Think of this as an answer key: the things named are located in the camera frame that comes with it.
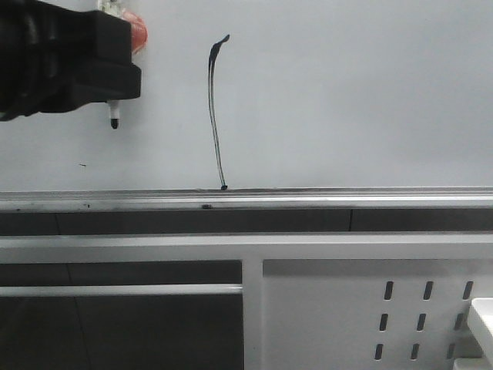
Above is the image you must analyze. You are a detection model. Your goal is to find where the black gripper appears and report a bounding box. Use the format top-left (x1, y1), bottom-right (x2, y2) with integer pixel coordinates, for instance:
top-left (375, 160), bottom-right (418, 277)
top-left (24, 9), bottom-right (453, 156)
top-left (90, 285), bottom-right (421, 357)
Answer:
top-left (1, 1), bottom-right (142, 121)

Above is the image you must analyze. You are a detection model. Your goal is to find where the white whiteboard marker black tip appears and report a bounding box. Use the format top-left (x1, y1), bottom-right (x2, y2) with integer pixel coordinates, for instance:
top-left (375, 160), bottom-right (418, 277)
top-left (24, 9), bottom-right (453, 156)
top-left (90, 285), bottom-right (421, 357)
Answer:
top-left (97, 0), bottom-right (122, 130)

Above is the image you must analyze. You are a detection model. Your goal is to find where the red round magnet taped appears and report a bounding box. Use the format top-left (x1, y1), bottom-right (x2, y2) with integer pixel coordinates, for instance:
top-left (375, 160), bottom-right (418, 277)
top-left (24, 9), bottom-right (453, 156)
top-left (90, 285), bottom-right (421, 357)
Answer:
top-left (122, 8), bottom-right (148, 54)

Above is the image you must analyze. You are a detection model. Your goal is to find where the large white whiteboard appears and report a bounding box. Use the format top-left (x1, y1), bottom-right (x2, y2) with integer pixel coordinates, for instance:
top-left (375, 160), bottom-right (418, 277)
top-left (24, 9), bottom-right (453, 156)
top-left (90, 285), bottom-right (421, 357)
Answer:
top-left (1, 1), bottom-right (492, 209)

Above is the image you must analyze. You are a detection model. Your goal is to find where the white perforated pegboard panel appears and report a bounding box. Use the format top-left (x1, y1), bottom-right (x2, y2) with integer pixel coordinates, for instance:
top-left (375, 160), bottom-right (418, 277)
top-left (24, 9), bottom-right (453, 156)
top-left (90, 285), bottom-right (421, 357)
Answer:
top-left (263, 259), bottom-right (492, 369)

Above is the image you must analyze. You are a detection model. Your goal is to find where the upper white plastic tray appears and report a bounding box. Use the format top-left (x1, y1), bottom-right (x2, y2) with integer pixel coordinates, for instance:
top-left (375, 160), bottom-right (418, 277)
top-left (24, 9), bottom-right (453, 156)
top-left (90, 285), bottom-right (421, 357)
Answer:
top-left (468, 298), bottom-right (493, 364)

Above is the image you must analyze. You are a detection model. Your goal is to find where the white plastic tray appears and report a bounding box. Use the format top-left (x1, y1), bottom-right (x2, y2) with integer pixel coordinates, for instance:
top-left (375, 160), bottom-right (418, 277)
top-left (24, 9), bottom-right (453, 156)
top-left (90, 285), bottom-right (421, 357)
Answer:
top-left (453, 358), bottom-right (493, 370)
top-left (468, 298), bottom-right (493, 364)

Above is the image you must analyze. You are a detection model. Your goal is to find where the lower white plastic tray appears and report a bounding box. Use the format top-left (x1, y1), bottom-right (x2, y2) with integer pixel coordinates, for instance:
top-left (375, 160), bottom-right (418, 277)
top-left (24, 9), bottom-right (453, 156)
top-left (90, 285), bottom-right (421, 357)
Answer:
top-left (453, 358), bottom-right (493, 370)

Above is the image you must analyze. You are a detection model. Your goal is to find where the white metal stand frame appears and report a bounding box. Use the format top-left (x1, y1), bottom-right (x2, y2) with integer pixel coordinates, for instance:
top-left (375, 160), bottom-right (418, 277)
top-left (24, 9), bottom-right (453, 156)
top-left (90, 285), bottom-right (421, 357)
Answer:
top-left (1, 233), bottom-right (492, 369)

